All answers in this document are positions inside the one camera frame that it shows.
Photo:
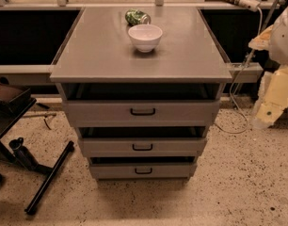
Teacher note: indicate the grey drawer cabinet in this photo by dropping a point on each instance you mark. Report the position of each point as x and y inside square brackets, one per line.
[141, 91]

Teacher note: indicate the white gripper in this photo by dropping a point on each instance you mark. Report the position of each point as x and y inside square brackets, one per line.
[283, 40]

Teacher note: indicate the white ceramic bowl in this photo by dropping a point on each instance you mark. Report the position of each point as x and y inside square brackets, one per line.
[145, 37]

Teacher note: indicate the grey rail frame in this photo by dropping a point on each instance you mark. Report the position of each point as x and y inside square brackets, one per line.
[43, 46]

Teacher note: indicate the grey drawer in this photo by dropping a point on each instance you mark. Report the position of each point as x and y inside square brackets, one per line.
[141, 147]
[141, 171]
[140, 113]

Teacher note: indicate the grey bottom drawer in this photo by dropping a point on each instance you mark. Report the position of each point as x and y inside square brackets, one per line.
[141, 171]

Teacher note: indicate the dark tray on stand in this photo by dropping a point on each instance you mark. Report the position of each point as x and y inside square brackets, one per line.
[14, 102]

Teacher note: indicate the grey top drawer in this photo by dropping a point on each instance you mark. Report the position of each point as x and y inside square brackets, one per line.
[140, 113]

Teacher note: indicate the grey middle drawer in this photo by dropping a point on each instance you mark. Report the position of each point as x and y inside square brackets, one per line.
[141, 147]

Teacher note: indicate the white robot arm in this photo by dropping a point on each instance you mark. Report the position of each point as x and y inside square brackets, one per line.
[275, 41]

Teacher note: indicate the black stand base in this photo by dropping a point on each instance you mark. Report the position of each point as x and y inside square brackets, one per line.
[22, 157]

